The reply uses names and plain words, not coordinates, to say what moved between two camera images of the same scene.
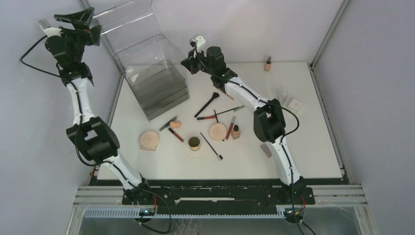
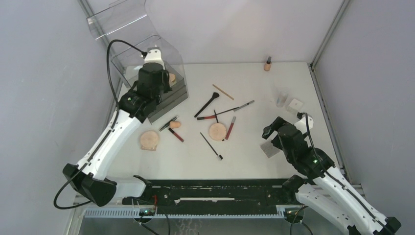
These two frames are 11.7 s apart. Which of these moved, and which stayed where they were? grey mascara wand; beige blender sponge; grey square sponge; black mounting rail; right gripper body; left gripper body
Moved: left gripper body; right gripper body
Stayed: grey square sponge; beige blender sponge; black mounting rail; grey mascara wand
